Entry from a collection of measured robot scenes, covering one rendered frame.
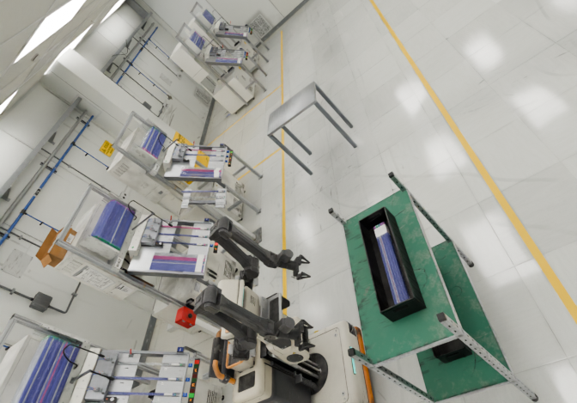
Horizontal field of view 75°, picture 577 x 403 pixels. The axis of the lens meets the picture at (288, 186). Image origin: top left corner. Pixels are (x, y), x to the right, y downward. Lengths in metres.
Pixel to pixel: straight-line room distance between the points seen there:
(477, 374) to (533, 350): 0.46
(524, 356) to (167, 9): 10.27
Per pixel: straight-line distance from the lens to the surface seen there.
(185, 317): 3.69
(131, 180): 5.11
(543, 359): 2.68
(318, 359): 3.02
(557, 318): 2.73
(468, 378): 2.38
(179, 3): 10.97
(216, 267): 4.48
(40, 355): 3.40
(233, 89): 8.11
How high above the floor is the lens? 2.50
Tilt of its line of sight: 30 degrees down
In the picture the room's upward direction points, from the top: 49 degrees counter-clockwise
